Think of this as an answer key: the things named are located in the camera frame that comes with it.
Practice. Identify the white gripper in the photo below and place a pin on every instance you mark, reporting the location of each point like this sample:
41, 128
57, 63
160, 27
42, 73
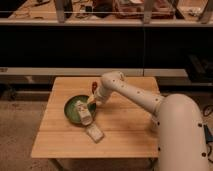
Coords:
100, 97

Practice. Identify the green ceramic bowl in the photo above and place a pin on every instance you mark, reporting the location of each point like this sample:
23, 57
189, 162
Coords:
71, 113

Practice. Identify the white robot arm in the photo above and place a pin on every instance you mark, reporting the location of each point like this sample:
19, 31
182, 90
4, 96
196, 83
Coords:
181, 136

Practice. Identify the red small bottle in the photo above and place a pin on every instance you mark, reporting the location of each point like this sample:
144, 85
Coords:
94, 87

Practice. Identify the small white box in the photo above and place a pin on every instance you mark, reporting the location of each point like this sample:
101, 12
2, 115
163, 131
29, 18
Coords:
95, 133

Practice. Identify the wooden table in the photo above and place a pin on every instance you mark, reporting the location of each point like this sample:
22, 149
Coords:
125, 125

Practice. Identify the grey metal shelf rack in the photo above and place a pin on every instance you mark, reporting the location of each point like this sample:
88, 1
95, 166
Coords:
33, 41

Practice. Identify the black power adapter box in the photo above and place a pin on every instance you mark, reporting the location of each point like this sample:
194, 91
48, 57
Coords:
208, 134

